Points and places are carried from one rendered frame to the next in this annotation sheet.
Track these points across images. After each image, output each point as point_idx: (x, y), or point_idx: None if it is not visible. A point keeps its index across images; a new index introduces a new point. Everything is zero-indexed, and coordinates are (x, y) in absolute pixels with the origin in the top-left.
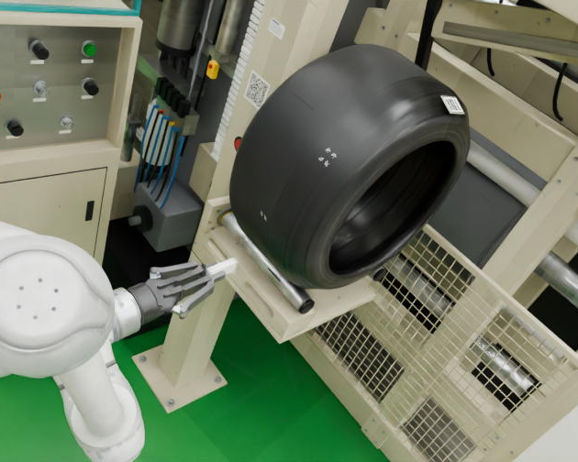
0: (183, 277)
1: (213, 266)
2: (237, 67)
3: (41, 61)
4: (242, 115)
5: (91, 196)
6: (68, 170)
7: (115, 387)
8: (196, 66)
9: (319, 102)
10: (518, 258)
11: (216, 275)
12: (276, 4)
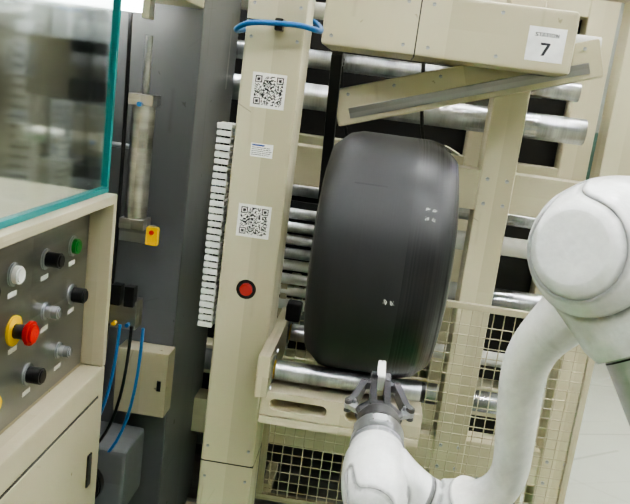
0: (374, 391)
1: (378, 372)
2: (210, 211)
3: (46, 275)
4: (240, 255)
5: (89, 446)
6: (76, 414)
7: (464, 477)
8: None
9: (387, 179)
10: (483, 285)
11: (388, 378)
12: (253, 128)
